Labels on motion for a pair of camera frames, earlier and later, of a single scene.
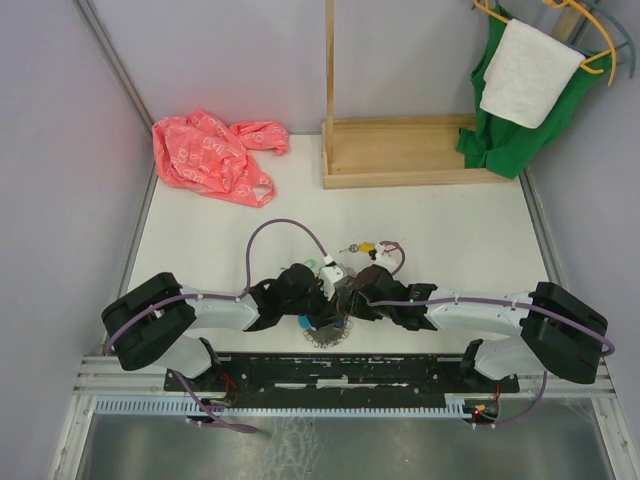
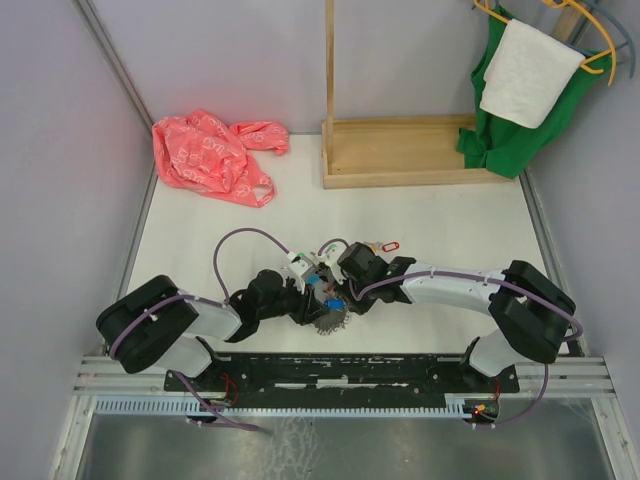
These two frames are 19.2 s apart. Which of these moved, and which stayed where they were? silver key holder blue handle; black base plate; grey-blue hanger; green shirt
Moved: silver key holder blue handle
Stayed: grey-blue hanger; green shirt; black base plate
